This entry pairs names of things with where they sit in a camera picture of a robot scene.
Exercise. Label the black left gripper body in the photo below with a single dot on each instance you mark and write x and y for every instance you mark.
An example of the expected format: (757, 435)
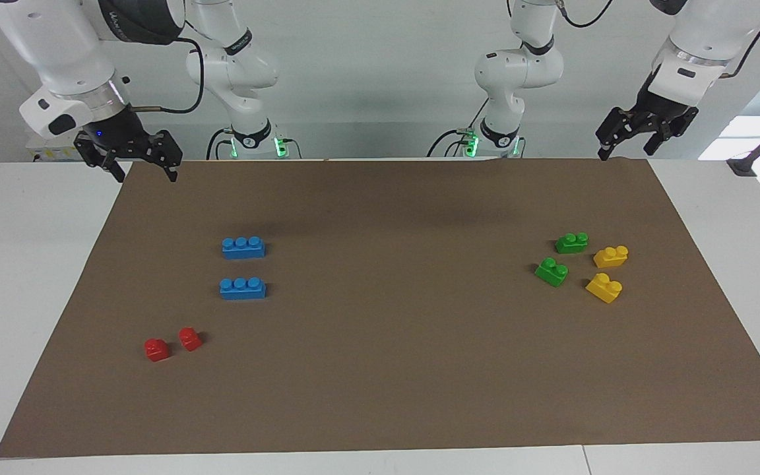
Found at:
(660, 102)

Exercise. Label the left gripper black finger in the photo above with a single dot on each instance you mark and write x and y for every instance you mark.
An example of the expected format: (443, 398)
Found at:
(617, 130)
(673, 128)

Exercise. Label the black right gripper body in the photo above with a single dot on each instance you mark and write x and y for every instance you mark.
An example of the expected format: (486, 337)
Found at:
(116, 128)

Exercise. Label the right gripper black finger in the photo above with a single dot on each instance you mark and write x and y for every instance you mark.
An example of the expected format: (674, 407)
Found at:
(163, 150)
(97, 155)

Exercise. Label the blue three-stud toy brick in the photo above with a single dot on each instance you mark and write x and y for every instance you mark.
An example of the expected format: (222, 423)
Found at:
(243, 290)
(243, 249)

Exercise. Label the green two-stud toy brick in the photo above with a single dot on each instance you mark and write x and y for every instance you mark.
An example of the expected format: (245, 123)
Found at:
(551, 272)
(571, 244)

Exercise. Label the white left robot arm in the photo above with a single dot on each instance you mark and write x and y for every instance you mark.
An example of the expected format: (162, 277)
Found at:
(703, 33)

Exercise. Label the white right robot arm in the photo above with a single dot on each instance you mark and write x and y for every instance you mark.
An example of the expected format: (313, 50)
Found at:
(70, 59)

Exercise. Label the white box with yellow label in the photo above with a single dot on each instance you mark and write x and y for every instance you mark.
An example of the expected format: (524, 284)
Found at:
(57, 153)

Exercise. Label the yellow two-stud toy brick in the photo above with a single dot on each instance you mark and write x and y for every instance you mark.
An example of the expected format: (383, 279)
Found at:
(604, 289)
(611, 257)

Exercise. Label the red single-stud toy brick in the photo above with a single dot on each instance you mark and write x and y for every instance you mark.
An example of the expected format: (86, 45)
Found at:
(189, 339)
(156, 349)

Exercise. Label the brown table mat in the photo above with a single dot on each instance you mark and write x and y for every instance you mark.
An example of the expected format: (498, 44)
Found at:
(386, 363)

